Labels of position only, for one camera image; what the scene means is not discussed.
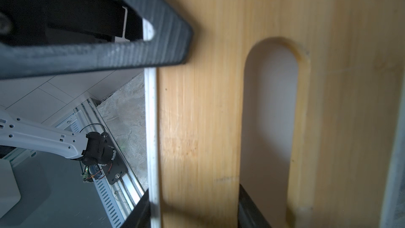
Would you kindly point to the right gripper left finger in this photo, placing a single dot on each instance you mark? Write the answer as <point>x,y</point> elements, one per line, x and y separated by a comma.
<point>56,37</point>

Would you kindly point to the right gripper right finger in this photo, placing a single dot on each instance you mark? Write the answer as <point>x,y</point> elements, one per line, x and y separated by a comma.
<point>249,216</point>

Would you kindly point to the wooden lid tissue box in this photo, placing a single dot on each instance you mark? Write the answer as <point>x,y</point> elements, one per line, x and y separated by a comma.
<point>351,70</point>

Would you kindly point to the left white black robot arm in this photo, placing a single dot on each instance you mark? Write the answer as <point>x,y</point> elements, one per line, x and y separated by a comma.
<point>90,148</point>

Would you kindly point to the left circuit board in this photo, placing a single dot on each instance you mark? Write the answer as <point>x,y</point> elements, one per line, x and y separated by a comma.
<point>92,173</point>

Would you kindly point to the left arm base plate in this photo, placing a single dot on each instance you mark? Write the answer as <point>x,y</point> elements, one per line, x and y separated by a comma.
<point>117,167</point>

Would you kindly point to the aluminium mounting rail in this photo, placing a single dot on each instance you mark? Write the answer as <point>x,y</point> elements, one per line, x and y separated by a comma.
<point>66,174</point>

